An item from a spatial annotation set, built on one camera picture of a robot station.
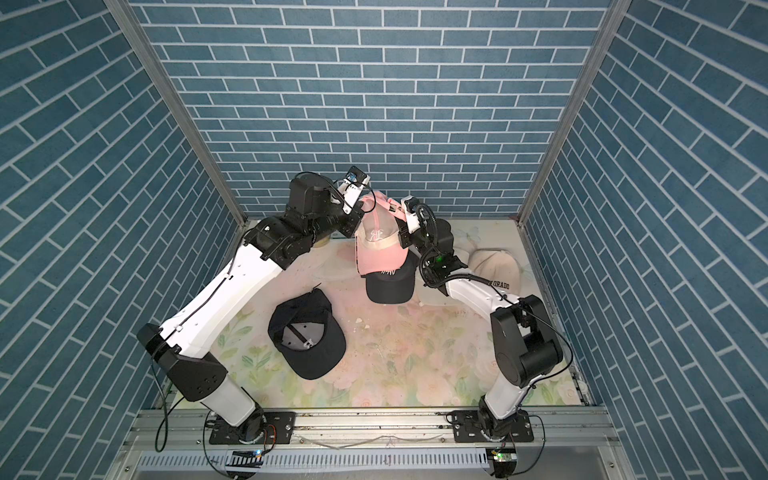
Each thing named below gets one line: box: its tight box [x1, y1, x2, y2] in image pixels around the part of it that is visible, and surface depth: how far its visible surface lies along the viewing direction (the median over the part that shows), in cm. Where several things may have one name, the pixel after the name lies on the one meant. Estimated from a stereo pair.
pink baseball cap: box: [355, 192, 409, 276], surface depth 86 cm
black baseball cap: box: [268, 288, 347, 380], surface depth 89 cm
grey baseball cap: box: [361, 251, 419, 304], surface depth 101 cm
